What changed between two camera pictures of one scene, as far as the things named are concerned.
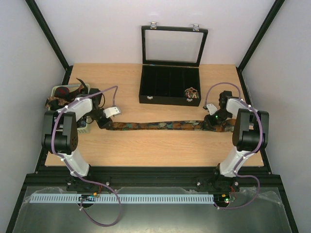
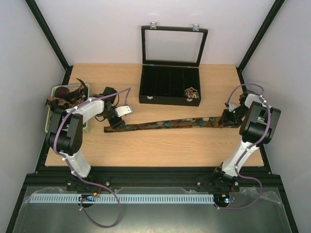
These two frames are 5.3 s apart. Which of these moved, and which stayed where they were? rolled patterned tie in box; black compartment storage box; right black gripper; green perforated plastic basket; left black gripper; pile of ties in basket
Moved: right black gripper; left black gripper
Stayed: black compartment storage box; pile of ties in basket; rolled patterned tie in box; green perforated plastic basket
